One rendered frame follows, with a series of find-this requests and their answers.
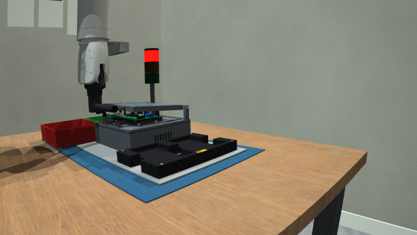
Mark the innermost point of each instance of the green circuit board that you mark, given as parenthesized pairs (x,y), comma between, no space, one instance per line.
(137,116)

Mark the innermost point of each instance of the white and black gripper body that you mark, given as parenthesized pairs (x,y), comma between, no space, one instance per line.
(91,54)

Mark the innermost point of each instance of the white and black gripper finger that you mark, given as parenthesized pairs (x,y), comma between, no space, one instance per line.
(96,90)
(88,87)

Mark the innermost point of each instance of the red open-top bin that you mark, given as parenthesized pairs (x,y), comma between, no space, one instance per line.
(68,133)

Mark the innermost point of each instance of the green bin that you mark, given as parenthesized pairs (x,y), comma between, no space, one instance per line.
(99,118)

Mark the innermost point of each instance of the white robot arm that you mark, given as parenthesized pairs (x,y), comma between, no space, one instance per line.
(93,24)

